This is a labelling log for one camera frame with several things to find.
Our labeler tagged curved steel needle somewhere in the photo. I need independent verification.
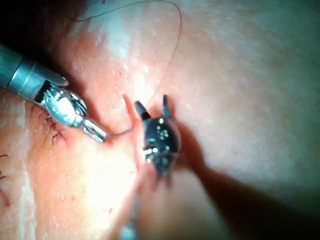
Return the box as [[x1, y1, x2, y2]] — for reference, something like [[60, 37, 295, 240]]
[[104, 127, 135, 142]]

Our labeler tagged tissue pad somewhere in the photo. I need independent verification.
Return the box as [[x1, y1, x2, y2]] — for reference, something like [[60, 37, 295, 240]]
[[0, 0, 320, 240]]

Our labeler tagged left arm needle driver jaw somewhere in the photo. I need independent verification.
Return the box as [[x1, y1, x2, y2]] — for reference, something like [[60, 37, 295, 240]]
[[83, 119, 108, 139], [80, 124, 105, 144]]

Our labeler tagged black stitching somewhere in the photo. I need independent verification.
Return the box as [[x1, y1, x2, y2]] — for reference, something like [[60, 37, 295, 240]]
[[34, 106, 71, 150]]

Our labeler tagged left arm needle driver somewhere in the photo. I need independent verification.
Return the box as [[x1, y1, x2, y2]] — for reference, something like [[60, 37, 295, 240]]
[[34, 81, 89, 128]]

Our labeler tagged black thread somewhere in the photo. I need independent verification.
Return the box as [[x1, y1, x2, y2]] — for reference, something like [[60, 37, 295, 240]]
[[76, 0, 183, 105]]

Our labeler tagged right arm needle driver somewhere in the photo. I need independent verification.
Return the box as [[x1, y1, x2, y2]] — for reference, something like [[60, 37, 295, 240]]
[[141, 116, 182, 176]]

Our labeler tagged right arm needle driver jaw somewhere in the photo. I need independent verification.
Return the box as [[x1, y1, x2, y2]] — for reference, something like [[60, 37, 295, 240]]
[[134, 100, 151, 121], [161, 94, 174, 119]]

